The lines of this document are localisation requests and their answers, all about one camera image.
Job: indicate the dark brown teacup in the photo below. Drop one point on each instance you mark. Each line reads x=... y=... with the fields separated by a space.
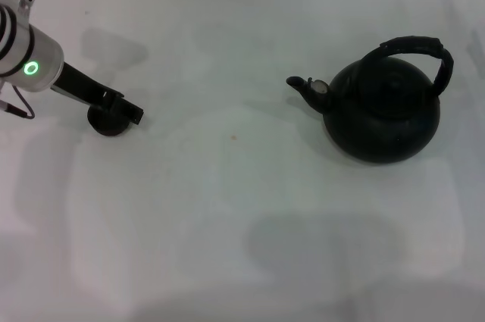
x=108 y=129

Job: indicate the black round teapot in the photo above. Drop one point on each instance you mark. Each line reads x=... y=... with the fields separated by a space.
x=379 y=121

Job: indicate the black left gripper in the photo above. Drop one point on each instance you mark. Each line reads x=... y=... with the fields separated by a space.
x=81 y=85

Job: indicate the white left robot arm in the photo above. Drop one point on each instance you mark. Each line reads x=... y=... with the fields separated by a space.
x=41 y=60

